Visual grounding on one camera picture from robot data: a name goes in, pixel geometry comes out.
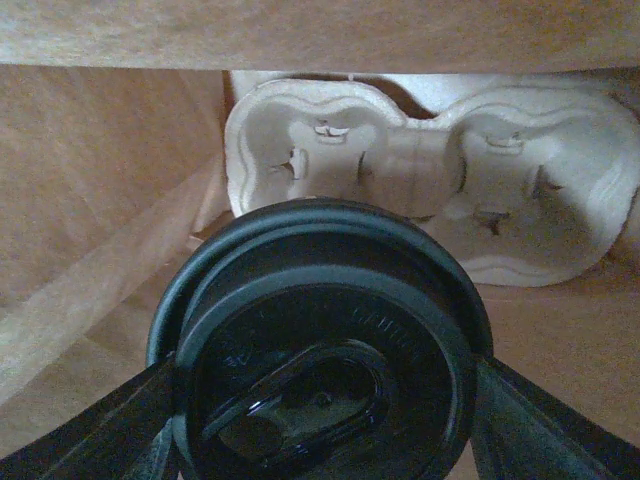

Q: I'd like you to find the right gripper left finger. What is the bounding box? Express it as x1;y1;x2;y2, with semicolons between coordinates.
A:
1;362;174;479

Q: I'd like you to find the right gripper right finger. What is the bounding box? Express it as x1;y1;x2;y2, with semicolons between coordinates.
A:
470;358;640;480

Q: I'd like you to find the black coffee cup lid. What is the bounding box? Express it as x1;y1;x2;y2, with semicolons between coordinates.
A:
147;199;493;479

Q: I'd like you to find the brown paper bag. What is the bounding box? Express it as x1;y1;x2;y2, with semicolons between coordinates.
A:
1;1;639;479

